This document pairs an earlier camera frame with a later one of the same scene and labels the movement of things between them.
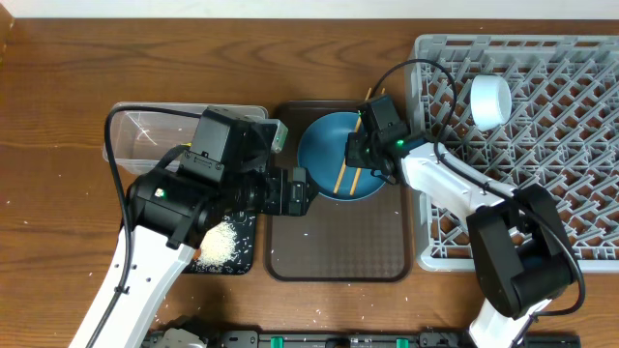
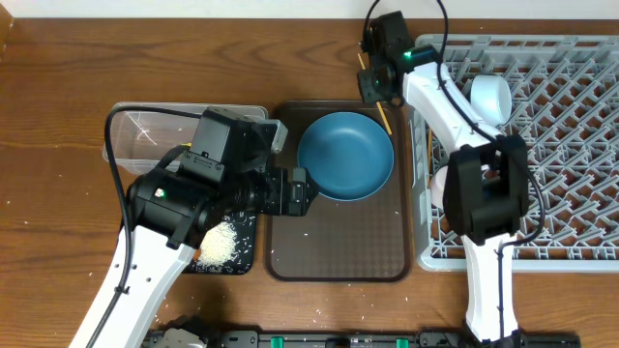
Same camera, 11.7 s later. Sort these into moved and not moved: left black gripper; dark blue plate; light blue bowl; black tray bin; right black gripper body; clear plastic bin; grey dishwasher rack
Moved: right black gripper body
Not moved: grey dishwasher rack; dark blue plate; left black gripper; light blue bowl; black tray bin; clear plastic bin
